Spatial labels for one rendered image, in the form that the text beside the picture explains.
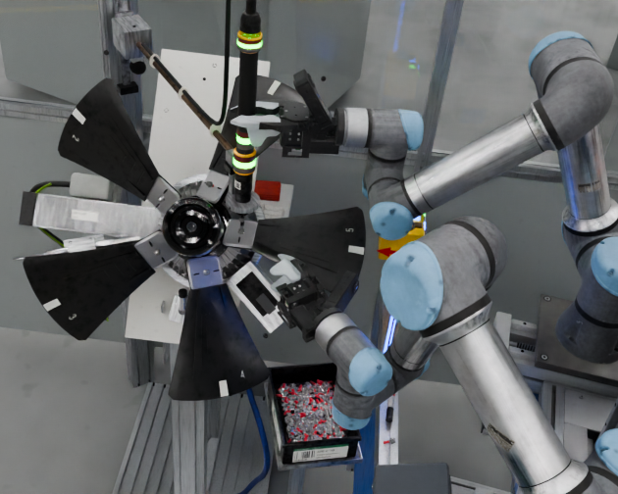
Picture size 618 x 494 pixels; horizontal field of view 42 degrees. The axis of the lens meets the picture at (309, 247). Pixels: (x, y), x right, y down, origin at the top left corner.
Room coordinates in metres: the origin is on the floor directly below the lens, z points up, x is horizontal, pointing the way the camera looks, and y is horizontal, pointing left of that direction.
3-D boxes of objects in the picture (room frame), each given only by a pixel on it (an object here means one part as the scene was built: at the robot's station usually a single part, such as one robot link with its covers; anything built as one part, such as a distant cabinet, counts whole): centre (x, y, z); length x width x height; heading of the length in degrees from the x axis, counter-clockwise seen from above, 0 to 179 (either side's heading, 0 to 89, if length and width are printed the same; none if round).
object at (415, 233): (1.61, -0.22, 1.02); 0.16 x 0.10 x 0.11; 179
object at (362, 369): (1.00, -0.11, 1.17); 0.11 x 0.08 x 0.09; 36
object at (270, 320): (1.35, 0.09, 0.98); 0.20 x 0.16 x 0.20; 179
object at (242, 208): (1.33, 0.15, 1.31); 0.09 x 0.07 x 0.10; 34
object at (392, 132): (1.37, -0.13, 1.44); 0.11 x 0.08 x 0.09; 99
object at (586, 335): (1.27, -0.62, 1.09); 0.15 x 0.15 x 0.10
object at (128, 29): (1.84, 0.49, 1.35); 0.10 x 0.07 x 0.08; 34
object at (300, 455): (1.15, -0.05, 0.85); 0.22 x 0.17 x 0.07; 15
